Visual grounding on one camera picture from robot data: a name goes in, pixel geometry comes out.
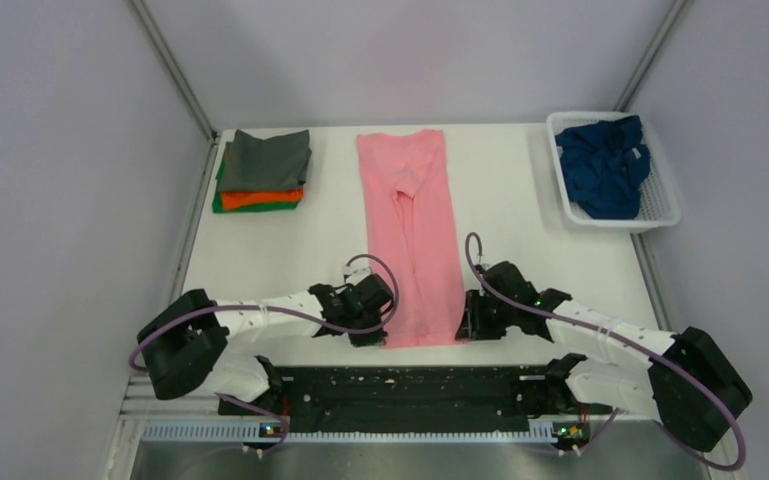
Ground orange folded t shirt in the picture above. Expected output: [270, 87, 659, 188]
[219, 148, 306, 213]

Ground white cable duct rail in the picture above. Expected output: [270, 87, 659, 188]
[141, 420, 558, 444]

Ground grey folded t shirt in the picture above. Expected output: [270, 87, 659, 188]
[217, 130, 312, 193]

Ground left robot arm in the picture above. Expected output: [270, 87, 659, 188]
[129, 269, 399, 414]

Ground blue t shirt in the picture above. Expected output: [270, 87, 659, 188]
[555, 115, 651, 220]

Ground pink t shirt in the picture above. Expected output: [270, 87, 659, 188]
[356, 129, 465, 348]

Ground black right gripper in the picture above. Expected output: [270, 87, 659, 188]
[456, 289, 517, 341]

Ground aluminium frame post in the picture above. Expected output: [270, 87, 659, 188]
[126, 0, 217, 141]
[613, 0, 695, 111]

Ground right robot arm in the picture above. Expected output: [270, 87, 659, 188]
[460, 261, 753, 452]

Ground right aluminium frame post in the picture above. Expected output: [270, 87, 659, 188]
[613, 0, 695, 111]

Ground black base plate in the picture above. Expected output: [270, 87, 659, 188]
[255, 366, 611, 434]

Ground white plastic basket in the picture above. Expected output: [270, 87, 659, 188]
[546, 111, 681, 234]

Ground left aluminium frame post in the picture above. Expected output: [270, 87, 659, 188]
[126, 0, 217, 141]

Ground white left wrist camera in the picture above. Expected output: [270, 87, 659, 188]
[342, 264, 373, 285]

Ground green folded t shirt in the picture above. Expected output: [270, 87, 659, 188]
[211, 155, 302, 215]

